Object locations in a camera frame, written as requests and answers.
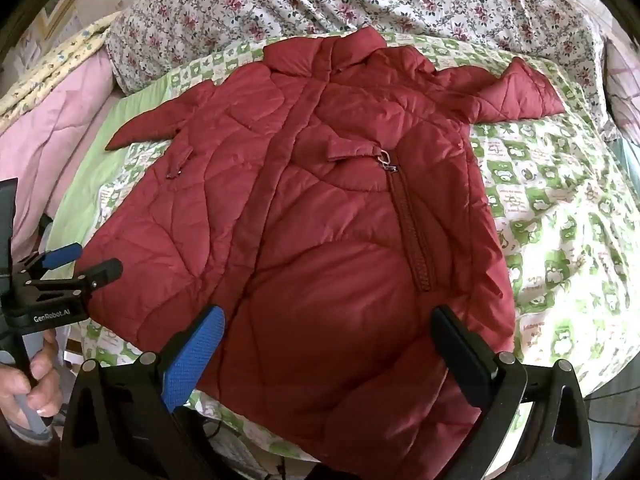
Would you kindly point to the red quilted jacket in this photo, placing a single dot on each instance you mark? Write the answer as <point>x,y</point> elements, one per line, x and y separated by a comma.
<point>310,210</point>

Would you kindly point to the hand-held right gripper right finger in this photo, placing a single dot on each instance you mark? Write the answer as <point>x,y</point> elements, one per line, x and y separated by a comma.
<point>462,355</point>

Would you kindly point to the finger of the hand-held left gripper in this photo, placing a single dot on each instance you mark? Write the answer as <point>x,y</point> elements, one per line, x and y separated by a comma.
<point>60,255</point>
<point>105,270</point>

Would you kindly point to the pink patterned cloth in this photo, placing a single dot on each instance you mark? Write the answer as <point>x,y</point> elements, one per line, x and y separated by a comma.
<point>622,75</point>

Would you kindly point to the green checked bedsheet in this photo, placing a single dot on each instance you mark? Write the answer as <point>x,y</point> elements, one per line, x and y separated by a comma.
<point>550,200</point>

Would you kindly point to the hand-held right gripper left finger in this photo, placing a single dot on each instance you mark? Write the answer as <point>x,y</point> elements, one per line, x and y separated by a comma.
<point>195,355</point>

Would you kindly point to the framed wall picture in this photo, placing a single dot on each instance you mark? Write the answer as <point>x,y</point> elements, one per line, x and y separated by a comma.
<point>47,10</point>

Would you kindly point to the yellow floral cloth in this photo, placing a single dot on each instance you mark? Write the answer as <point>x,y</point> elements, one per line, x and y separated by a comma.
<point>50,60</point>

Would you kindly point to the person's left hand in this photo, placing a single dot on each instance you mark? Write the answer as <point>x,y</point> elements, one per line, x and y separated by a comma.
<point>51,385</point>

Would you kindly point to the teal cloth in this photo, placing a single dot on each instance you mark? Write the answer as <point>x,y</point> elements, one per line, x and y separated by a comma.
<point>631,165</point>

